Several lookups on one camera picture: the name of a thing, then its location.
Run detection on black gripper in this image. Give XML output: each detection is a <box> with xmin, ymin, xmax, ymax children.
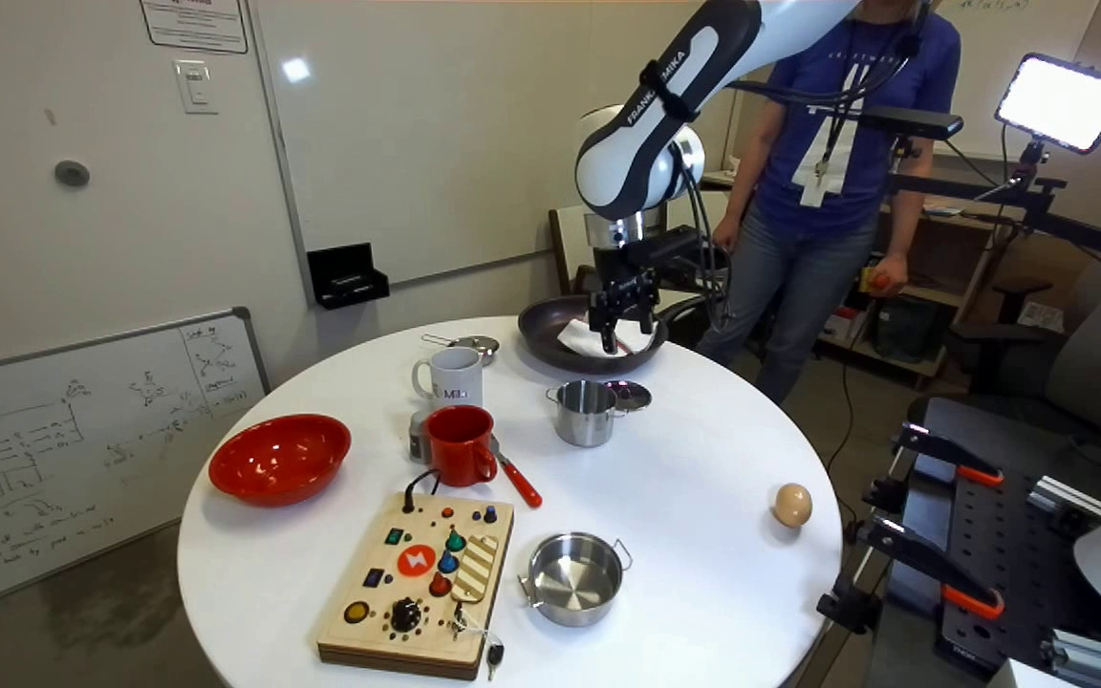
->
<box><xmin>584</xmin><ymin>245</ymin><xmax>668</xmax><ymax>356</ymax></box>

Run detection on white folded cloth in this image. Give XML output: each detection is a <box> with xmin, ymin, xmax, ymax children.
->
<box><xmin>556</xmin><ymin>314</ymin><xmax>660</xmax><ymax>363</ymax></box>

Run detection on black frying pan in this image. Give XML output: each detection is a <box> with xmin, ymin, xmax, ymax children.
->
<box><xmin>516</xmin><ymin>295</ymin><xmax>721</xmax><ymax>379</ymax></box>

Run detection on small steel pot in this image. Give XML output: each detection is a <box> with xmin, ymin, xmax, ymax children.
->
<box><xmin>547</xmin><ymin>375</ymin><xmax>618</xmax><ymax>451</ymax></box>

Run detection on small metal strainer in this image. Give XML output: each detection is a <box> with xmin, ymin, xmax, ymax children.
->
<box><xmin>442</xmin><ymin>332</ymin><xmax>505</xmax><ymax>372</ymax></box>

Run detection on white mug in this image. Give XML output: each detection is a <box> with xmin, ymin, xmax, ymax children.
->
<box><xmin>410</xmin><ymin>342</ymin><xmax>491</xmax><ymax>409</ymax></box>

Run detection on red mug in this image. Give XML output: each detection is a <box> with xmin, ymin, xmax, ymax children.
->
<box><xmin>421</xmin><ymin>401</ymin><xmax>505</xmax><ymax>490</ymax></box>

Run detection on person in blue shirt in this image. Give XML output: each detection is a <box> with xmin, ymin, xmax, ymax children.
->
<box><xmin>700</xmin><ymin>0</ymin><xmax>962</xmax><ymax>403</ymax></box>

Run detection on brown wooden egg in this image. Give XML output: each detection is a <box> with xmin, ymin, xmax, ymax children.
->
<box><xmin>768</xmin><ymin>480</ymin><xmax>819</xmax><ymax>531</ymax></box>

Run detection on wooden shelf rack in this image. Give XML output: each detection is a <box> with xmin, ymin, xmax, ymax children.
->
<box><xmin>814</xmin><ymin>201</ymin><xmax>1025</xmax><ymax>384</ymax></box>

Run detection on wooden busy board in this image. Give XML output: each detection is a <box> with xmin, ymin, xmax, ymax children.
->
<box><xmin>312</xmin><ymin>490</ymin><xmax>520</xmax><ymax>685</ymax></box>

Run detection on red bowl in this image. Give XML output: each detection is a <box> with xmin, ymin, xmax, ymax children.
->
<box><xmin>205</xmin><ymin>409</ymin><xmax>357</xmax><ymax>509</ymax></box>

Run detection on black workbench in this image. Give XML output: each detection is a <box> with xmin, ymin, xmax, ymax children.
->
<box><xmin>909</xmin><ymin>393</ymin><xmax>1101</xmax><ymax>685</ymax></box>

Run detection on bright led light panel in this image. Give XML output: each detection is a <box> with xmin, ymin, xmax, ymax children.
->
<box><xmin>990</xmin><ymin>49</ymin><xmax>1101</xmax><ymax>156</ymax></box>

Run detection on red handled tool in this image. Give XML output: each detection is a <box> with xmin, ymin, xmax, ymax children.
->
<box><xmin>493</xmin><ymin>435</ymin><xmax>547</xmax><ymax>510</ymax></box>

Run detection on open steel pot with handles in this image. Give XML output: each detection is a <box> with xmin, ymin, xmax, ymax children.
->
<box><xmin>516</xmin><ymin>528</ymin><xmax>636</xmax><ymax>632</ymax></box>

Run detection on black wall tray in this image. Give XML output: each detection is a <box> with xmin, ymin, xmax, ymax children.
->
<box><xmin>305</xmin><ymin>242</ymin><xmax>392</xmax><ymax>314</ymax></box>

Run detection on black stereo camera bar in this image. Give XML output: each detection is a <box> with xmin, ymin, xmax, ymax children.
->
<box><xmin>728</xmin><ymin>81</ymin><xmax>966</xmax><ymax>142</ymax></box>

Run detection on orange handled black clamp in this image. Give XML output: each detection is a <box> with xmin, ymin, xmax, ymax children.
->
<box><xmin>897</xmin><ymin>420</ymin><xmax>1008</xmax><ymax>491</ymax></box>
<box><xmin>814</xmin><ymin>510</ymin><xmax>1008</xmax><ymax>637</ymax></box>

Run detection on white wall switch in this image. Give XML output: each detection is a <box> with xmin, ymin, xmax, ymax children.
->
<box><xmin>171</xmin><ymin>58</ymin><xmax>220</xmax><ymax>117</ymax></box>

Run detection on white paper wall sign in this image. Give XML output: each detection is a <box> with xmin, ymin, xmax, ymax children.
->
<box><xmin>139</xmin><ymin>0</ymin><xmax>254</xmax><ymax>58</ymax></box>

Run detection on whiteboard leaning on wall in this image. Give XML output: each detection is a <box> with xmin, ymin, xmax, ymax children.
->
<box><xmin>0</xmin><ymin>305</ymin><xmax>271</xmax><ymax>624</ymax></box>

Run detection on round grey wall knob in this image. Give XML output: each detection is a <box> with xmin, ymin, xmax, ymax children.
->
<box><xmin>48</xmin><ymin>156</ymin><xmax>96</xmax><ymax>193</ymax></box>

